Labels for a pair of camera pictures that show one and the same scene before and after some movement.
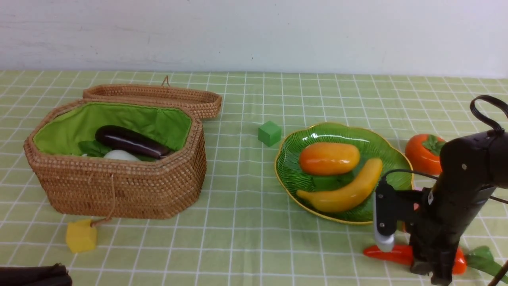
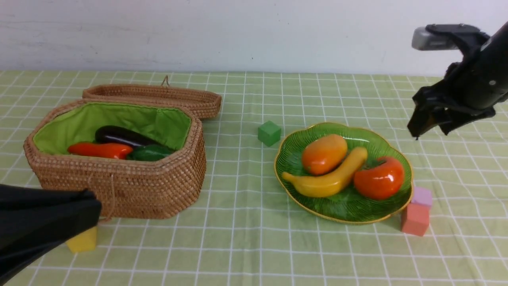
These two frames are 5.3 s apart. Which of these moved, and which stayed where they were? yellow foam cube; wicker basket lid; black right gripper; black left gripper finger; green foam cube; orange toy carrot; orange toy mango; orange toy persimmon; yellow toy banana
Moved: yellow toy banana; orange toy mango; black right gripper; orange toy persimmon; black left gripper finger; orange toy carrot
Stayed: green foam cube; yellow foam cube; wicker basket lid
